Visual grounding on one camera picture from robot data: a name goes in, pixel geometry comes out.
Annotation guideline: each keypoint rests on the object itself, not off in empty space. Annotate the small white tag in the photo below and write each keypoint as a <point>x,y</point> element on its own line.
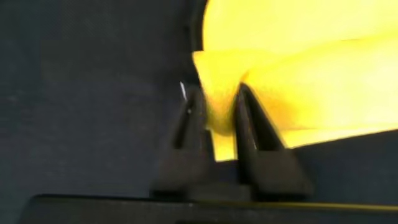
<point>183,91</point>

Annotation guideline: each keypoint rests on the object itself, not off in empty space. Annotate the yellow microfibre towel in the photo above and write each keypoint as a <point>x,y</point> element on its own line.
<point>295,62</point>

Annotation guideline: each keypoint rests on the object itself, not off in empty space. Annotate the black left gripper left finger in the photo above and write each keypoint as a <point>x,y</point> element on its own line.
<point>189,161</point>

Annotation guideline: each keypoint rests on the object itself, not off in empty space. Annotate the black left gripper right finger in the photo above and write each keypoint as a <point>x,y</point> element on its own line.
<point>270,168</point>

